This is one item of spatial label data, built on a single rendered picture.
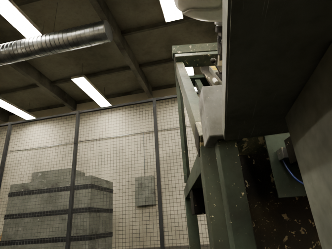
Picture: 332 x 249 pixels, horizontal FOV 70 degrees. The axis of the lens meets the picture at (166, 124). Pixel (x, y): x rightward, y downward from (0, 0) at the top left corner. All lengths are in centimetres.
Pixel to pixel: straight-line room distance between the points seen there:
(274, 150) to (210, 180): 27
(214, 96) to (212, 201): 38
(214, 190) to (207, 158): 12
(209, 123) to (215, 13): 35
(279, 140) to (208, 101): 36
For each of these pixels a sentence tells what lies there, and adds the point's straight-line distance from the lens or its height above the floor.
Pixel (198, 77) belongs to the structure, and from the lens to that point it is 193.
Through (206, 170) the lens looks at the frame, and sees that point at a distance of 94.
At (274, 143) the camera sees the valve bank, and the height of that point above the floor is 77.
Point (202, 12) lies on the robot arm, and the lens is 53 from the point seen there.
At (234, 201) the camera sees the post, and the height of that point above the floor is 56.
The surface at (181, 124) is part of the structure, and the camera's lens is 230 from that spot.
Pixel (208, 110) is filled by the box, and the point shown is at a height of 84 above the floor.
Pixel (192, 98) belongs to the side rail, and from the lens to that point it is 128.
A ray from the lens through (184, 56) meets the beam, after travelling 207.
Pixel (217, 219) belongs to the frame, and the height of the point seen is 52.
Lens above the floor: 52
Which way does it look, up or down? 22 degrees up
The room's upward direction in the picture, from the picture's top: 4 degrees counter-clockwise
